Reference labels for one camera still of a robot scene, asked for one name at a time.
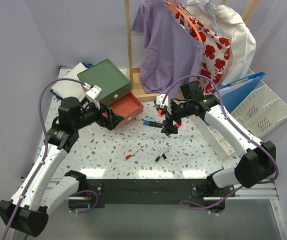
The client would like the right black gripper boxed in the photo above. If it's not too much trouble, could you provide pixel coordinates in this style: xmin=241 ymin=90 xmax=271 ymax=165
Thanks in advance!
xmin=160 ymin=100 xmax=193 ymax=135

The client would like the three-drawer desk organizer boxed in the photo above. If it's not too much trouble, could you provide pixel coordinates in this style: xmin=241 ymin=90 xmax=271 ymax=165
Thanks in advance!
xmin=77 ymin=58 xmax=144 ymax=129

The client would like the blue document folder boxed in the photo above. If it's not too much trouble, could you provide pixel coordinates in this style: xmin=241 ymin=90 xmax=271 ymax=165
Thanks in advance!
xmin=219 ymin=72 xmax=266 ymax=113

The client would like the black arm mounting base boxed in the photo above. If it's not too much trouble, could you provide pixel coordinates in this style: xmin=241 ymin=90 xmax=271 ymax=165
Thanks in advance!
xmin=68 ymin=178 xmax=237 ymax=210

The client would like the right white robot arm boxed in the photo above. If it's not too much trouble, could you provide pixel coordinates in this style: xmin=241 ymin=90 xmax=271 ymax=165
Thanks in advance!
xmin=155 ymin=82 xmax=279 ymax=197

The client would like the pink highlighter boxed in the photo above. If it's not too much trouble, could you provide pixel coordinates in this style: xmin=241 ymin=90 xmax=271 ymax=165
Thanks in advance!
xmin=175 ymin=123 xmax=182 ymax=128

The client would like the orange highlighter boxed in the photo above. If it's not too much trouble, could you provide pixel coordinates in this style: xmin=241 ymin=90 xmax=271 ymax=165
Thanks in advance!
xmin=154 ymin=100 xmax=164 ymax=117

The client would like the blue highlighter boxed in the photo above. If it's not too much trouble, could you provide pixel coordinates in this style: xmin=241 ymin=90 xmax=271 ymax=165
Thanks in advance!
xmin=143 ymin=120 xmax=163 ymax=128

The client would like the black cap marker upper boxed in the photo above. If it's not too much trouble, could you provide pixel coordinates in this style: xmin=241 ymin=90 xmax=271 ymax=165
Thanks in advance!
xmin=154 ymin=142 xmax=167 ymax=161

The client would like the black cap marker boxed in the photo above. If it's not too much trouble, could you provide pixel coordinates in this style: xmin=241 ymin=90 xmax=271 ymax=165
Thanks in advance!
xmin=154 ymin=146 xmax=169 ymax=163
xmin=154 ymin=142 xmax=167 ymax=161

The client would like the wooden clothes rack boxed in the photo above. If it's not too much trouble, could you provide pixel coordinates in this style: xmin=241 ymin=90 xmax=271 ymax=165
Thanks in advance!
xmin=123 ymin=0 xmax=261 ymax=103

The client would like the black cap marker lower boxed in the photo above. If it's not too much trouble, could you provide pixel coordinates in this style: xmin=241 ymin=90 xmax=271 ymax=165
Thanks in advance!
xmin=154 ymin=146 xmax=169 ymax=163

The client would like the red cap marker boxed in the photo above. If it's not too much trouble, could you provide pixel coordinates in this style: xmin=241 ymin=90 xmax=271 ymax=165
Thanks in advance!
xmin=125 ymin=145 xmax=143 ymax=160

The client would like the folded white cloth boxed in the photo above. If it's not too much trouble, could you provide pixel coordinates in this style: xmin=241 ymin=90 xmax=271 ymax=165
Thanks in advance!
xmin=51 ymin=62 xmax=89 ymax=105

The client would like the purple t-shirt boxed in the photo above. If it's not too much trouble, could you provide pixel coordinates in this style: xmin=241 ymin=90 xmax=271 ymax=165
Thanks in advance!
xmin=131 ymin=0 xmax=205 ymax=98

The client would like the red floral dress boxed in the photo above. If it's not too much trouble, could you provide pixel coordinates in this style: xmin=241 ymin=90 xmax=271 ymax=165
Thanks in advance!
xmin=175 ymin=3 xmax=231 ymax=85

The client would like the white file rack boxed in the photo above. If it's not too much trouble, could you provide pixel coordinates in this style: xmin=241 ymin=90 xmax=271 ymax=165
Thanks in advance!
xmin=190 ymin=76 xmax=287 ymax=160

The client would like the cream white shirt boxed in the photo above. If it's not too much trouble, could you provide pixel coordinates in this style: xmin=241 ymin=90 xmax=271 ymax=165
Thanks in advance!
xmin=186 ymin=0 xmax=256 ymax=85

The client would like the orange clothes hanger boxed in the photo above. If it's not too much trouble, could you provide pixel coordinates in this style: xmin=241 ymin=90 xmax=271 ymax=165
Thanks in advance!
xmin=166 ymin=0 xmax=202 ymax=42

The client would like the light blue clothes hanger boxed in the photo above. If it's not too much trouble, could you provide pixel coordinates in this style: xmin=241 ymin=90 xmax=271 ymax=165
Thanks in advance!
xmin=205 ymin=0 xmax=221 ymax=37

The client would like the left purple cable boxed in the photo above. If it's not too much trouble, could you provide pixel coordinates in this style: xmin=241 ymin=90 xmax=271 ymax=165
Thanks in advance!
xmin=0 ymin=77 xmax=100 ymax=240

